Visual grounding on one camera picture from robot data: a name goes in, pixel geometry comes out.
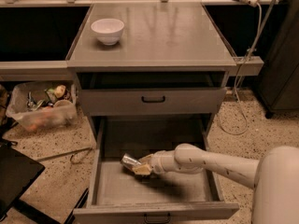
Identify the grey upper drawer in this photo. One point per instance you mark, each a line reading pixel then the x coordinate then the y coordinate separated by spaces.
pixel 132 102

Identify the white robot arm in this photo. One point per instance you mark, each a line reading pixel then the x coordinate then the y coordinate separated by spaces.
pixel 274 178

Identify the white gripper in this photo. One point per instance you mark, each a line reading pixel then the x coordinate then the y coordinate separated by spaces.
pixel 158 163

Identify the dark cabinet on wheels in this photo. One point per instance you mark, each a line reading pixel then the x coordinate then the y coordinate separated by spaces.
pixel 277 86

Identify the open grey lower drawer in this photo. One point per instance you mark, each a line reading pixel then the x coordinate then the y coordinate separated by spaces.
pixel 117 196

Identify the white ceramic bowl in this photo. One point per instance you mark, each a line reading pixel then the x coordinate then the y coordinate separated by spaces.
pixel 108 31

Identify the clear plastic bin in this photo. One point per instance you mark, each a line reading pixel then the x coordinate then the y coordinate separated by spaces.
pixel 43 104

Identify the crushed silver redbull can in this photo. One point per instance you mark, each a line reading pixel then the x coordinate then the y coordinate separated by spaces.
pixel 129 162

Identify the grey drawer cabinet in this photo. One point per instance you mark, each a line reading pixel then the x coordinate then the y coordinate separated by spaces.
pixel 163 46

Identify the black flat panel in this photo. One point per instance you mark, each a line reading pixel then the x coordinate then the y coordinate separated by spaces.
pixel 17 173

